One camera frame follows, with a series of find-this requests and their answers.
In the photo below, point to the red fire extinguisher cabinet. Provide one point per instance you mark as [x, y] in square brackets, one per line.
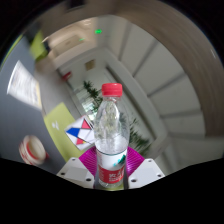
[66, 76]

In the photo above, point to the framed wall picture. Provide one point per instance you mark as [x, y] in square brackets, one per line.
[90, 65]

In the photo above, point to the lime green chair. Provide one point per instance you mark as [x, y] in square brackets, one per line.
[37, 46]

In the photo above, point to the group of potted green plants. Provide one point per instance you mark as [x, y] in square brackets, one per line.
[138, 140]

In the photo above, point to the large lime green table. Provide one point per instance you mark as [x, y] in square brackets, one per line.
[60, 133]

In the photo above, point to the green exit sign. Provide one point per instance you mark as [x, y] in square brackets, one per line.
[98, 31]

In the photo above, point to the red and white mug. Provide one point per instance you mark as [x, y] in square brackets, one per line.
[31, 150]

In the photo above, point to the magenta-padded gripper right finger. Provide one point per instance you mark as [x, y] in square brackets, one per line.
[146, 171]

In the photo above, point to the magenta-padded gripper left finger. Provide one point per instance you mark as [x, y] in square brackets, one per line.
[78, 171]

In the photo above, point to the white box with coloured triangles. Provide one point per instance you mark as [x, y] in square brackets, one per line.
[80, 131]

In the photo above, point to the red-capped clear water bottle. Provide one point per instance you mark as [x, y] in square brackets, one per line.
[111, 133]

